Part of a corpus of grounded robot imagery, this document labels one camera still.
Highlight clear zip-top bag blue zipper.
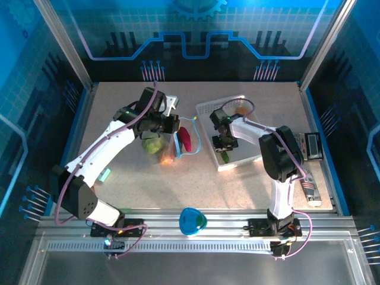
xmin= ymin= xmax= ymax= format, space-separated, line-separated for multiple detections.
xmin=141 ymin=116 xmax=202 ymax=166

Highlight printed white tube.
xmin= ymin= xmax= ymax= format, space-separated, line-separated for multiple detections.
xmin=298 ymin=168 xmax=324 ymax=208

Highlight aluminium frame post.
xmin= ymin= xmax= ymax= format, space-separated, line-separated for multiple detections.
xmin=298 ymin=0 xmax=360 ymax=91
xmin=33 ymin=0 xmax=95 ymax=91

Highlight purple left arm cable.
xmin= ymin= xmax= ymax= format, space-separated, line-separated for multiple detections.
xmin=54 ymin=80 xmax=158 ymax=259

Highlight grey metal base panel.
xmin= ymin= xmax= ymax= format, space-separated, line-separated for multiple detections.
xmin=17 ymin=231 xmax=376 ymax=285

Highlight green cabbage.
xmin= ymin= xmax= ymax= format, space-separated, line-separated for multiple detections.
xmin=141 ymin=135 xmax=166 ymax=155

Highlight aluminium front rail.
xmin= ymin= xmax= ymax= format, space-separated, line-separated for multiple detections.
xmin=37 ymin=208 xmax=359 ymax=241

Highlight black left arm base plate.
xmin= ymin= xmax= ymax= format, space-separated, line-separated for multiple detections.
xmin=90 ymin=218 xmax=146 ymax=238

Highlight red chili pepper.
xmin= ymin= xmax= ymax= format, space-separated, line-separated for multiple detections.
xmin=179 ymin=126 xmax=193 ymax=153

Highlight slotted grey cable duct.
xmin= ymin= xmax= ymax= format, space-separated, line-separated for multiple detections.
xmin=46 ymin=239 xmax=273 ymax=254

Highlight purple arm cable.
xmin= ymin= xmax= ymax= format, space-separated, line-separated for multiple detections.
xmin=54 ymin=80 xmax=158 ymax=259
xmin=220 ymin=99 xmax=313 ymax=261

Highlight black left connector box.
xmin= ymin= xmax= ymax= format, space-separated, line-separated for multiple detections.
xmin=103 ymin=236 xmax=125 ymax=258

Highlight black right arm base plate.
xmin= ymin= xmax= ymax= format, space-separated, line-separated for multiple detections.
xmin=248 ymin=218 xmax=303 ymax=238

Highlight white plastic basket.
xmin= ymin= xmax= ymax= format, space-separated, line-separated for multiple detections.
xmin=195 ymin=94 xmax=265 ymax=172

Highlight black connector box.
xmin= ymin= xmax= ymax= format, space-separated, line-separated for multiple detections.
xmin=103 ymin=236 xmax=125 ymax=258
xmin=269 ymin=240 xmax=293 ymax=261

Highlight aluminium table side rail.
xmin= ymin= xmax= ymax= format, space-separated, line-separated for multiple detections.
xmin=296 ymin=81 xmax=341 ymax=214
xmin=52 ymin=83 xmax=99 ymax=215

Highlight black desk calculator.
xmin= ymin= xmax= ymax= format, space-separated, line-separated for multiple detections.
xmin=293 ymin=132 xmax=324 ymax=162

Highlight black right connector box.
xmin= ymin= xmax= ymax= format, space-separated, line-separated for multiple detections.
xmin=269 ymin=240 xmax=293 ymax=261

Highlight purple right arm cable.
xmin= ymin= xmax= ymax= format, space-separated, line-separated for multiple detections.
xmin=220 ymin=99 xmax=313 ymax=261

